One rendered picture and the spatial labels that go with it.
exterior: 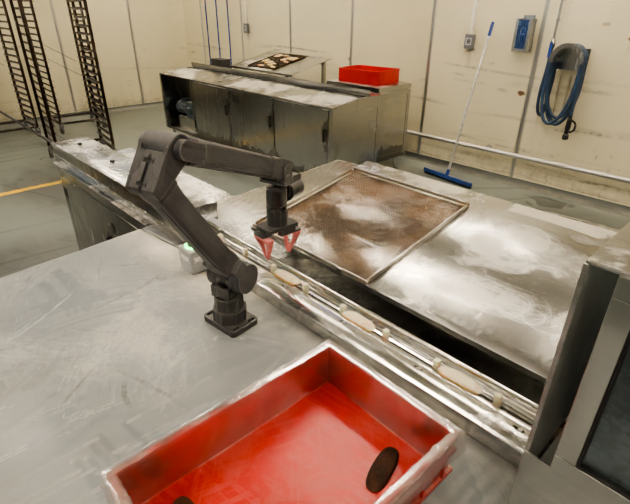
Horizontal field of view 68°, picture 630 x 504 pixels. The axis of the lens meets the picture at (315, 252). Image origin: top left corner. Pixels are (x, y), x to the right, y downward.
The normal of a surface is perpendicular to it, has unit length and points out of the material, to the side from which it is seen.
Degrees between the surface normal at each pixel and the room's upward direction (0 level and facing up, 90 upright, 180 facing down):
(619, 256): 0
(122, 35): 90
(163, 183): 90
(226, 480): 0
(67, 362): 0
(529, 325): 10
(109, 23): 90
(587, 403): 90
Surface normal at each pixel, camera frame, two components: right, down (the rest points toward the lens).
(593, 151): -0.73, 0.32
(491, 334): -0.12, -0.81
